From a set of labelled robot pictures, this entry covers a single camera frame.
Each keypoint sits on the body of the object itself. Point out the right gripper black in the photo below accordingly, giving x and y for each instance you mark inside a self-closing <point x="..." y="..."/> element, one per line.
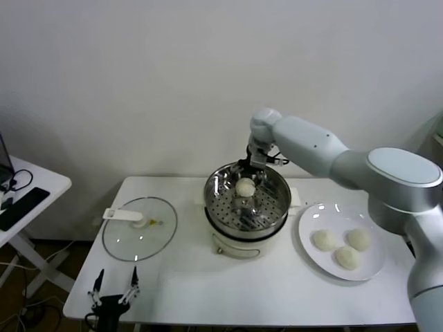
<point x="257" y="158"/>

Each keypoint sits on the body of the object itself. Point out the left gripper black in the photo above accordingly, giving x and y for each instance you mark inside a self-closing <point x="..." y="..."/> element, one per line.
<point x="107" y="306"/>

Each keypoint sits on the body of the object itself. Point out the white steamed baozi bun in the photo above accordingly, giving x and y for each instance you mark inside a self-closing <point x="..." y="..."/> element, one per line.
<point x="347" y="257"/>
<point x="245" y="188"/>
<point x="324" y="239"/>
<point x="359" y="239"/>

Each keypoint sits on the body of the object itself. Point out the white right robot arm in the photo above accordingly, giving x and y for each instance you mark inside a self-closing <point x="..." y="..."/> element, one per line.
<point x="311" y="141"/>

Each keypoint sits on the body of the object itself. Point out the stainless steel steamer basket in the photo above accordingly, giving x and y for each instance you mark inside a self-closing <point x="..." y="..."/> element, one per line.
<point x="221" y="207"/>

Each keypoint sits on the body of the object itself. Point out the steel steamer pot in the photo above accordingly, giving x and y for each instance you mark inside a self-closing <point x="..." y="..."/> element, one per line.
<point x="239" y="247"/>

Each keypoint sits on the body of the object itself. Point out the white round plate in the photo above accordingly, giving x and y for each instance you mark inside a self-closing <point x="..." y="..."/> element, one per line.
<point x="322" y="266"/>

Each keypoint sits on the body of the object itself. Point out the black flat phone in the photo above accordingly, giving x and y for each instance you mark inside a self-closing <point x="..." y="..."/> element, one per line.
<point x="24" y="208"/>

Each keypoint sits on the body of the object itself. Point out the white folding side table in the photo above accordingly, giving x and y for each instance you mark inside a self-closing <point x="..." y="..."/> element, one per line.
<point x="52" y="180"/>

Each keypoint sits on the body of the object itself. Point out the dark laptop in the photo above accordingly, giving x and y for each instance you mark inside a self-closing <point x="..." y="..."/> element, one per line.
<point x="4" y="155"/>

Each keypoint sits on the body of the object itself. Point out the pale green furniture panel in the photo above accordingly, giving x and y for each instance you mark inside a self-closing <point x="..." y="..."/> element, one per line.
<point x="434" y="124"/>

